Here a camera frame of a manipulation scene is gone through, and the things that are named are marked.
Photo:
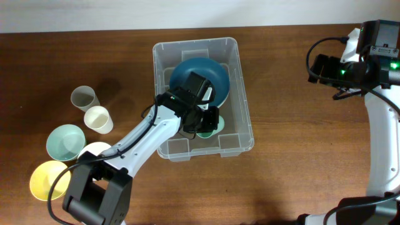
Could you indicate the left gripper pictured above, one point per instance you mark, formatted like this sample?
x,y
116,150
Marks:
x,y
213,123

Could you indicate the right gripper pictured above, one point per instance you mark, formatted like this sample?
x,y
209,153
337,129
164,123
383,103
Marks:
x,y
331,63

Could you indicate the mint green plastic cup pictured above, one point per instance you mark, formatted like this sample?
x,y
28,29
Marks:
x,y
220,127

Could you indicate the dark blue bowl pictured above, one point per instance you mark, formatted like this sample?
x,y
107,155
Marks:
x,y
207,68

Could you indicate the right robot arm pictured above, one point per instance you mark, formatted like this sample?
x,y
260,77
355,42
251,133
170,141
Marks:
x,y
374,74

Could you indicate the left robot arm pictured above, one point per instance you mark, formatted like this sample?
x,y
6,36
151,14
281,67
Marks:
x,y
100,188

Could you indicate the clear plastic storage bin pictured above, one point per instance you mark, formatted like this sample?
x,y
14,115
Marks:
x,y
237,134

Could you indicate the cream plastic cup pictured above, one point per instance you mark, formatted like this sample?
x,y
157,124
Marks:
x,y
98,119

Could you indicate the white small bowl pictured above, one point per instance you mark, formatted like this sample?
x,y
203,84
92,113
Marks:
x,y
95,148

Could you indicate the grey plastic cup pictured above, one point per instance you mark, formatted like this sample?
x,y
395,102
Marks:
x,y
84,98

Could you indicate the mint green small bowl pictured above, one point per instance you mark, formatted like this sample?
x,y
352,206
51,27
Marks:
x,y
65,142

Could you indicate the yellow small bowl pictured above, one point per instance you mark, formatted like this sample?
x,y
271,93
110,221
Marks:
x,y
43,177

